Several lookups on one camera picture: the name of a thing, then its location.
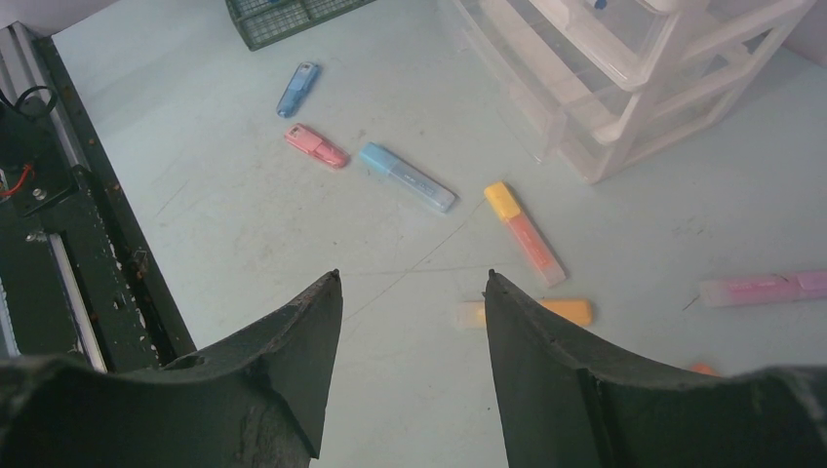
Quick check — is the pale yellow highlighter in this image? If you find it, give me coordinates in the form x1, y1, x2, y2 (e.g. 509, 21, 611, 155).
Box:
453, 298, 594, 330

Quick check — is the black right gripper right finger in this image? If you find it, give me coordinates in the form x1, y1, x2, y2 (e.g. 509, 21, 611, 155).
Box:
484, 272, 826, 467

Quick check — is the blue transparent correction tape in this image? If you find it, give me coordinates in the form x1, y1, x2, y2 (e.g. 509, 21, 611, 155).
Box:
276, 61, 321, 118

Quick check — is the yellow pink highlighter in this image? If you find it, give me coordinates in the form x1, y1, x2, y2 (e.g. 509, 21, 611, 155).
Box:
484, 181, 567, 288

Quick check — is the white plastic drawer organizer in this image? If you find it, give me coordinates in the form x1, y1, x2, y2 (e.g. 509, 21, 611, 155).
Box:
440, 0, 812, 183

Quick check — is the orange grey highlighter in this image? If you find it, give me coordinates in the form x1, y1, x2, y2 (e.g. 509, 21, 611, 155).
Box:
689, 363, 720, 376

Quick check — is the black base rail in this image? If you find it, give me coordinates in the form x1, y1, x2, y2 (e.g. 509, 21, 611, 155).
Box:
1, 23, 195, 372

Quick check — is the pink correction tape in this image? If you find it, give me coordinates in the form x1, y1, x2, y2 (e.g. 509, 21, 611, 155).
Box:
284, 124, 350, 169

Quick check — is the green wire mesh rack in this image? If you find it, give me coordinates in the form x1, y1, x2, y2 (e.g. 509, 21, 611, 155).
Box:
225, 0, 373, 52

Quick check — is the light blue highlighter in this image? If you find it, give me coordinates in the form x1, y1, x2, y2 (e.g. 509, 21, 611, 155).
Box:
359, 142, 456, 214

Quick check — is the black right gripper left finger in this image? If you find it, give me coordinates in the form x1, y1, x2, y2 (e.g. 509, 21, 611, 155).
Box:
1, 271, 343, 467

